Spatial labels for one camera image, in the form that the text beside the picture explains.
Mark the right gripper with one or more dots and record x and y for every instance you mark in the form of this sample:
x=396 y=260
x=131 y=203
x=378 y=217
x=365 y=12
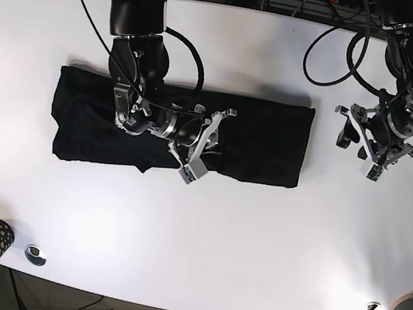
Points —
x=190 y=136

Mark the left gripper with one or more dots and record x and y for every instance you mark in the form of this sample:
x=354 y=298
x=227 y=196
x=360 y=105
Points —
x=370 y=129

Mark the black T-shirt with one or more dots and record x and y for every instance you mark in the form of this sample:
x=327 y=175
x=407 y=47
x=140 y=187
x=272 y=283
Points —
x=265 y=143

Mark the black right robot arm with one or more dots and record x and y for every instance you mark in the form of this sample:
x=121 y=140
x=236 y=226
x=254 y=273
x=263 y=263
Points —
x=138 y=63

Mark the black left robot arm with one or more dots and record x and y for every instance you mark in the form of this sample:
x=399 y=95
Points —
x=397 y=23

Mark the left silver table grommet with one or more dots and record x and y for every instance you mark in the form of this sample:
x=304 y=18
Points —
x=35 y=255

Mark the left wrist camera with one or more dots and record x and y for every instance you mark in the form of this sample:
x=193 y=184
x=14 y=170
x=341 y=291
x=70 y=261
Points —
x=374 y=172

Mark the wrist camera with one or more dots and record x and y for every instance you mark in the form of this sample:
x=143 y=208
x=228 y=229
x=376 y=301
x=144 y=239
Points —
x=374 y=172
x=192 y=171

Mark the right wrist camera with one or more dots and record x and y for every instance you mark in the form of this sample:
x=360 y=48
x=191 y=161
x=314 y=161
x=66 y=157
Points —
x=192 y=171

